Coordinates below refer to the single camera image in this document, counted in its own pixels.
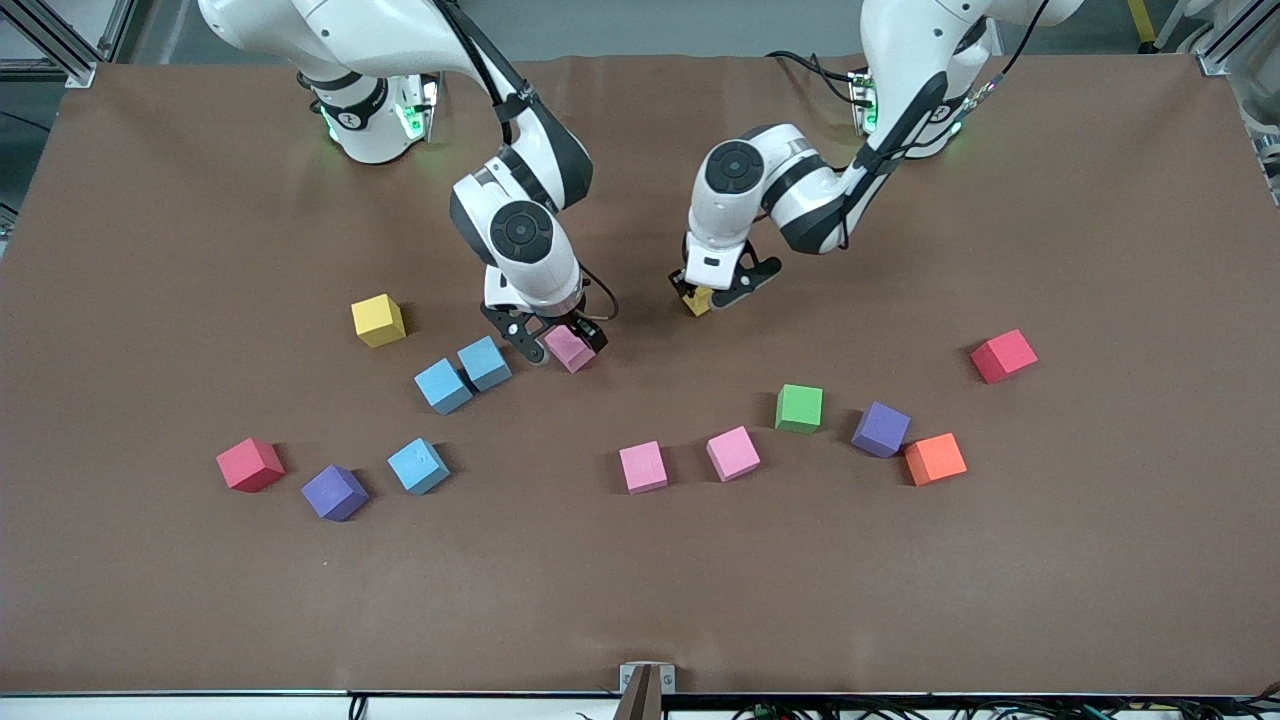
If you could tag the white table edge rail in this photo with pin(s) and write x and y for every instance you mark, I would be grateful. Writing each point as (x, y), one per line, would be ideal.
(200, 708)

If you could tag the red foam cube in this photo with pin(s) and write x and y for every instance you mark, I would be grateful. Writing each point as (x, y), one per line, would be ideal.
(250, 466)
(1004, 357)

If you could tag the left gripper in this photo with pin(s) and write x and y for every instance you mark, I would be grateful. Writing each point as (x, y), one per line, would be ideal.
(688, 291)

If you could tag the aluminium frame profile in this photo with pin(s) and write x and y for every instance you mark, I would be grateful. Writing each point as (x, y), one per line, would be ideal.
(80, 75)
(1215, 62)
(118, 30)

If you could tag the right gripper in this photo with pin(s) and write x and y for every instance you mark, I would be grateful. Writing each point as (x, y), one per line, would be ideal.
(588, 330)

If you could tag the pink foam cube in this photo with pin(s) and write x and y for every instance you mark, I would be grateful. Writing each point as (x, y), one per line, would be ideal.
(643, 468)
(733, 455)
(568, 350)

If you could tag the purple foam cube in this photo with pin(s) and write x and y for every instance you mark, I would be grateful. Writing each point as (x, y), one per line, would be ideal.
(335, 494)
(881, 430)

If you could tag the orange foam cube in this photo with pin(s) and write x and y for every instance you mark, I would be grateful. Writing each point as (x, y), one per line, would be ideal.
(936, 460)

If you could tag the yellow foam cube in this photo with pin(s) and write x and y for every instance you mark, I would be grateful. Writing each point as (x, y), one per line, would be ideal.
(699, 303)
(378, 322)

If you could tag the base connector box green light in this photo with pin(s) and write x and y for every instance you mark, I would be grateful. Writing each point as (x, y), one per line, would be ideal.
(862, 100)
(418, 110)

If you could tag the green foam cube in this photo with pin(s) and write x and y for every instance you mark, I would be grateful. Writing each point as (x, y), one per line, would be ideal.
(799, 409)

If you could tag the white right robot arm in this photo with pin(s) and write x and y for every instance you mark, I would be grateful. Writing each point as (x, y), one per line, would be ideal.
(520, 232)

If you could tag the brown table mat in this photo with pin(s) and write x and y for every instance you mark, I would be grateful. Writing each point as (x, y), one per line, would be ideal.
(640, 580)

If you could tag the blue foam cube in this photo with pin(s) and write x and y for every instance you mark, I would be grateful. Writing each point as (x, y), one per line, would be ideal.
(485, 365)
(418, 467)
(442, 388)

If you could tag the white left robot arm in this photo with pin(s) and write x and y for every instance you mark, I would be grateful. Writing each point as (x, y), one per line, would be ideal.
(735, 165)

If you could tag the yellow floor tape strip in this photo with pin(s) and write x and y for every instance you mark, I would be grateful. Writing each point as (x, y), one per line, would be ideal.
(1140, 20)

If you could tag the silver metal bracket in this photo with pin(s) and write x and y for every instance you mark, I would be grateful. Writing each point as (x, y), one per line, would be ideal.
(668, 682)

